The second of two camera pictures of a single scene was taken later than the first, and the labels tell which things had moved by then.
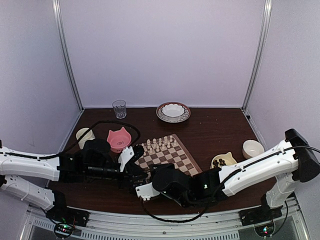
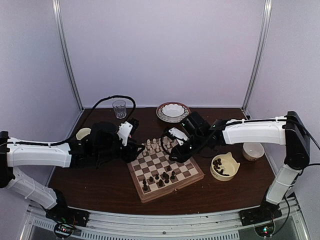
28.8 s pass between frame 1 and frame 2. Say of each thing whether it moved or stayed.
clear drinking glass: stayed
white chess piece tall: stayed
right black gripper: moved
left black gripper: moved
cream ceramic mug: stayed
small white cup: stayed
